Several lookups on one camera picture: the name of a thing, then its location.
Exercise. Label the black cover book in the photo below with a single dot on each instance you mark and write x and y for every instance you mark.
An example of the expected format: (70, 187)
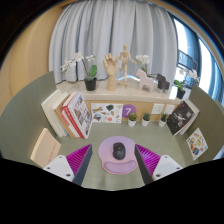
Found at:
(180, 116)

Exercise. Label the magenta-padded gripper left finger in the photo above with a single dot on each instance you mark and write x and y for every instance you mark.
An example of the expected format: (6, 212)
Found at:
(78, 160)

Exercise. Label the pale pink wooden horse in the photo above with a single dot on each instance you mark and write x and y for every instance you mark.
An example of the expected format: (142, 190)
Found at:
(146, 81)

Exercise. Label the purple mouse pad with wrist rest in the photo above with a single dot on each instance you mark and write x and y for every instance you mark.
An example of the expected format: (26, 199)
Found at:
(106, 150)

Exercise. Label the beige book with red text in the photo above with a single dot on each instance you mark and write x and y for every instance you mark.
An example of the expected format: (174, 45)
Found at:
(45, 148)

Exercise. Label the black computer mouse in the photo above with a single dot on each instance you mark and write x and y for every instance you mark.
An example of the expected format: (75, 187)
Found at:
(119, 151)

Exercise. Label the white sticker sheet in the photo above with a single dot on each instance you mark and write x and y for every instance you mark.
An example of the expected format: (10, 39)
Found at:
(106, 113)

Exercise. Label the white orchid in black pot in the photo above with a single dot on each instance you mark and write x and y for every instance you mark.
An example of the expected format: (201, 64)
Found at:
(90, 84)
(180, 93)

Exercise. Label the thin white book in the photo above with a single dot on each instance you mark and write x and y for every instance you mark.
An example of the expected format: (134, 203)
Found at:
(56, 108)

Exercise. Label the purple round number sticker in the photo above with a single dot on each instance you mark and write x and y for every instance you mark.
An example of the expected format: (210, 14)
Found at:
(128, 110)

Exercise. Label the tan brown book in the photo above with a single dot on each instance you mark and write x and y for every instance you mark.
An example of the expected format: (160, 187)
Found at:
(61, 115)

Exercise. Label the wooden artist mannequin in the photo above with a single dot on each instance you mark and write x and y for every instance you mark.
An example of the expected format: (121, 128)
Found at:
(125, 61)

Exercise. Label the grey curtain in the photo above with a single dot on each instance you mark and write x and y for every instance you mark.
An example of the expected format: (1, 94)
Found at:
(110, 26)

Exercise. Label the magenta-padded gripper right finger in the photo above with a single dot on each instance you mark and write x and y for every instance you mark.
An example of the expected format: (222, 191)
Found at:
(150, 160)

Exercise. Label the black wooden horse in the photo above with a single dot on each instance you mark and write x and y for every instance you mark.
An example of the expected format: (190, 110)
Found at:
(162, 83)

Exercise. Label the white orchid plant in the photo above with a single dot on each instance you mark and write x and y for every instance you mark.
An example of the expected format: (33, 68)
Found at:
(142, 60)

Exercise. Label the colourful sticker card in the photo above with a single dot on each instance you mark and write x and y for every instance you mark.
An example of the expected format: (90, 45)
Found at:
(196, 143)

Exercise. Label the small succulent in white pot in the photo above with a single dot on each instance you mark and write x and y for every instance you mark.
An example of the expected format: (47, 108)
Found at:
(145, 122)
(132, 122)
(162, 122)

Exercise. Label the white book with red spine stripe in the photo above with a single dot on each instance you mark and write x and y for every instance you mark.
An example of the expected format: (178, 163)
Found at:
(66, 118)

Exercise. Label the white wall socket plate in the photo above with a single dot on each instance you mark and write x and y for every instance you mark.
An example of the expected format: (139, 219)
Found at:
(157, 109)
(169, 109)

